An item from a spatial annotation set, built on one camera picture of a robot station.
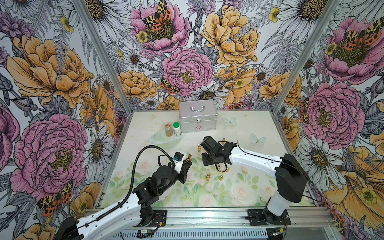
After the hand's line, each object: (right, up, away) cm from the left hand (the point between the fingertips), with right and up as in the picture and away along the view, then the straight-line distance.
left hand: (188, 165), depth 77 cm
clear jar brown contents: (-14, +17, +27) cm, 35 cm away
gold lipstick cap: (+23, -6, +12) cm, 26 cm away
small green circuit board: (-20, -31, -5) cm, 37 cm away
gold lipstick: (+1, +4, -4) cm, 6 cm away
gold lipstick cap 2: (+18, -10, +9) cm, 23 cm away
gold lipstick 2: (+22, +10, +23) cm, 33 cm away
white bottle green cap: (-9, +18, +24) cm, 31 cm away
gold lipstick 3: (+11, -9, +8) cm, 16 cm away
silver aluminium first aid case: (+5, +26, +24) cm, 36 cm away
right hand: (+10, -1, +8) cm, 13 cm away
